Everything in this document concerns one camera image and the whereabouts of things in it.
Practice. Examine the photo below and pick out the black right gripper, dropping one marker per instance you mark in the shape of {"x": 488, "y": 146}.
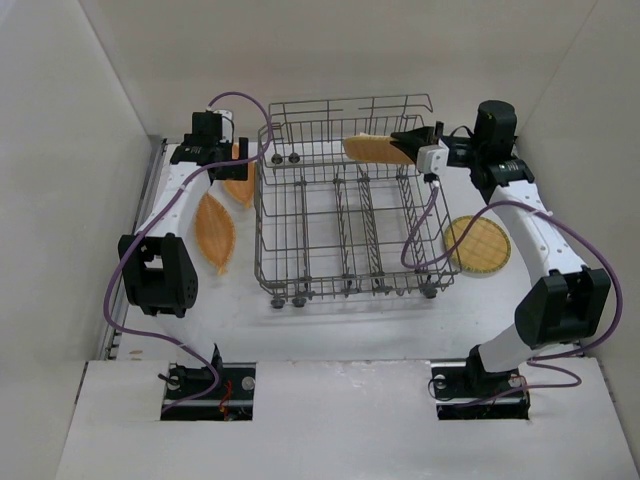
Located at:
{"x": 423, "y": 141}

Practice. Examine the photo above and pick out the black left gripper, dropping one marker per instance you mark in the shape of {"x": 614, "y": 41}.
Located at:
{"x": 241, "y": 157}

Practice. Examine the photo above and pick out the round woven plate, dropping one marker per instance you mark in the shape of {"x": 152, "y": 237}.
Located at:
{"x": 374, "y": 149}
{"x": 485, "y": 249}

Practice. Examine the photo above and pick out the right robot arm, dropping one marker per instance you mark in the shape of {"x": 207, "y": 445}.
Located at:
{"x": 567, "y": 297}

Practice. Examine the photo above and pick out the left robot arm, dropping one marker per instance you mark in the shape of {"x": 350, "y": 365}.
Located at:
{"x": 159, "y": 275}

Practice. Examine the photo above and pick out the far fish-shaped woven plate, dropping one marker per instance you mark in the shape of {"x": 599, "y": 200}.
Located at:
{"x": 242, "y": 191}

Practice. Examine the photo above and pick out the fish-shaped woven plate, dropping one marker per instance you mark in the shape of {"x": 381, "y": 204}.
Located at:
{"x": 242, "y": 191}
{"x": 215, "y": 233}

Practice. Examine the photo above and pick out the near fish-shaped woven plate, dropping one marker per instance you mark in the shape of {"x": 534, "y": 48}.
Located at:
{"x": 215, "y": 233}

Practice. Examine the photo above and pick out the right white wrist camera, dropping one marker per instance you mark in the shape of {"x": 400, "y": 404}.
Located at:
{"x": 432, "y": 159}

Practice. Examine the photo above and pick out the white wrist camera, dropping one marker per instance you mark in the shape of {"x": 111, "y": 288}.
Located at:
{"x": 432, "y": 159}
{"x": 227, "y": 124}

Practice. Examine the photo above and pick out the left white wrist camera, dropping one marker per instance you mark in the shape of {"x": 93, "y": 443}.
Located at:
{"x": 227, "y": 124}

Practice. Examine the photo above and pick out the grey wire dish rack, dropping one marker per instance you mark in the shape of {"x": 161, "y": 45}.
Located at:
{"x": 328, "y": 227}

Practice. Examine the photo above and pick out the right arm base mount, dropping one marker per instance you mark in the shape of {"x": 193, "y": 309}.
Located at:
{"x": 458, "y": 397}

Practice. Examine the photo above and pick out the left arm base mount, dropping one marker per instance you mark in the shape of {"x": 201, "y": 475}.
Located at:
{"x": 188, "y": 396}

